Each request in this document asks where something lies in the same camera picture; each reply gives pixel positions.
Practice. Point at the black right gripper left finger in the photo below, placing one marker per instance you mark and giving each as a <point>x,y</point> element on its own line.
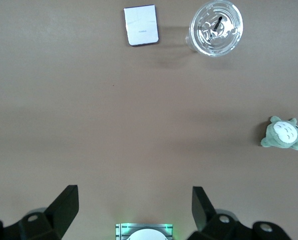
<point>51,225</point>

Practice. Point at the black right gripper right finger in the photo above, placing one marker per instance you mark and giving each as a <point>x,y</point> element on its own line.
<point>214,227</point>

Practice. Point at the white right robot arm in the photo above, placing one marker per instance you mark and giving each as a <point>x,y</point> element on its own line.
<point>146,235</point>

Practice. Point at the grey-green Totoro plush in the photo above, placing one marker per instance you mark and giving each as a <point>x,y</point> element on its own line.
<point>281,133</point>

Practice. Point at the brown table cover sheet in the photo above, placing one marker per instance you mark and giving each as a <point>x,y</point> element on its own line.
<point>113,125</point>

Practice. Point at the clear plastic lidded cup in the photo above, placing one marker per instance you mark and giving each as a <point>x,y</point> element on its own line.
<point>229,42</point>

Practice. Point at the black drinking straw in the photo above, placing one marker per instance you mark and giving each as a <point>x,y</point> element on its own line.
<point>216,27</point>

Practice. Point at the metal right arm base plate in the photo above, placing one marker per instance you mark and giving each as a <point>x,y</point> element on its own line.
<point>120,228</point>

